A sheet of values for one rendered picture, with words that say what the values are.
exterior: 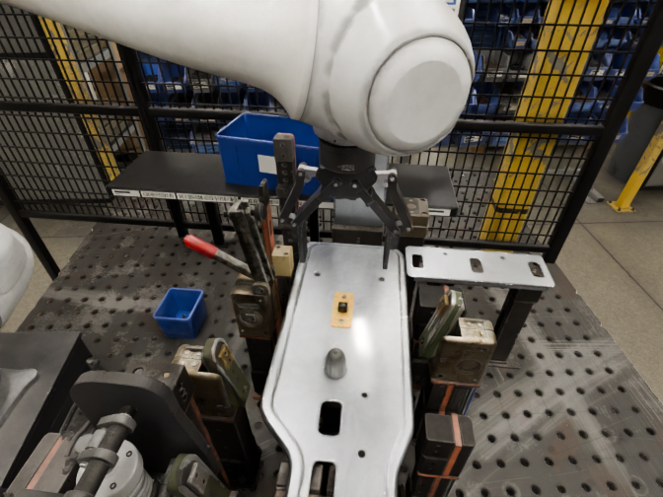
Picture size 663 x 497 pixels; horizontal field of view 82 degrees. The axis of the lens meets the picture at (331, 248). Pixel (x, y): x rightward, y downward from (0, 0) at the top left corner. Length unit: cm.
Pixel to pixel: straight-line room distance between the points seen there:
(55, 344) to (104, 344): 15
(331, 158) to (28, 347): 84
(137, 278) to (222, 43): 111
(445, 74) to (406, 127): 4
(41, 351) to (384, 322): 76
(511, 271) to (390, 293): 26
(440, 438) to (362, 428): 11
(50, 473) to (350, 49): 52
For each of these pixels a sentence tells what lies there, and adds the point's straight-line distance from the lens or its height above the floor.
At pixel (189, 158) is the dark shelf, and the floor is 103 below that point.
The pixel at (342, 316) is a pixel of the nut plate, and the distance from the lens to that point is 70.
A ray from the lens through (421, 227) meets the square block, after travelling 88.
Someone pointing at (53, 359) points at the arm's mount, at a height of 82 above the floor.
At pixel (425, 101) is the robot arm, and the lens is 26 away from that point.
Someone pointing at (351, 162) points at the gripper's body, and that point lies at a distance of 49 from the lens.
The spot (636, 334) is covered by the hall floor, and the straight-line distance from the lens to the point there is 247.
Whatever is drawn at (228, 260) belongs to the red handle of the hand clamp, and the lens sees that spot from 67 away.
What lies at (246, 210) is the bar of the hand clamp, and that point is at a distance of 60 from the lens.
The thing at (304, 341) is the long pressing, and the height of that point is 100.
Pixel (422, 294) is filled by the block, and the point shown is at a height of 98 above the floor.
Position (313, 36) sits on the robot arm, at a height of 148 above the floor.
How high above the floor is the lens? 153
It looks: 39 degrees down
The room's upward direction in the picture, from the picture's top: straight up
